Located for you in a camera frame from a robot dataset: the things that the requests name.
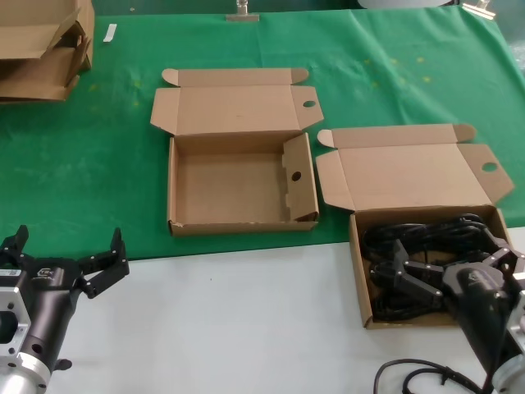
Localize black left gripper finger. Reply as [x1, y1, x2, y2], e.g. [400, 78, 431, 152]
[77, 227, 130, 300]
[0, 224, 30, 272]

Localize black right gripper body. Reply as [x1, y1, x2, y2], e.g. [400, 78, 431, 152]
[441, 262, 518, 374]

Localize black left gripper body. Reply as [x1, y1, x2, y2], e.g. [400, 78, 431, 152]
[16, 256, 86, 363]

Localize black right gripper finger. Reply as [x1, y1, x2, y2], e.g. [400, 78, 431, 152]
[383, 239, 446, 307]
[482, 227, 525, 284]

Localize open cardboard box with divider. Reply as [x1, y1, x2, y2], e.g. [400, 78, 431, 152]
[149, 67, 325, 237]

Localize green table cloth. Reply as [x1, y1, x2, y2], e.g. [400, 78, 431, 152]
[0, 6, 525, 263]

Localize closed brown cardboard carton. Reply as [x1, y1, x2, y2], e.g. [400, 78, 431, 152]
[0, 39, 94, 103]

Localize unfolded brown cardboard boxes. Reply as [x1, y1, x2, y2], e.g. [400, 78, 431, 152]
[0, 0, 96, 61]

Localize silver left camera bracket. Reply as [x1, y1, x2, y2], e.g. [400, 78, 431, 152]
[0, 268, 33, 359]

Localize black power cable bundle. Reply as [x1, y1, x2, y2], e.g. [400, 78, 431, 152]
[363, 212, 500, 263]
[371, 286, 446, 323]

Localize black robot camera cable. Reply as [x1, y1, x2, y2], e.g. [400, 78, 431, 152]
[375, 359, 493, 394]

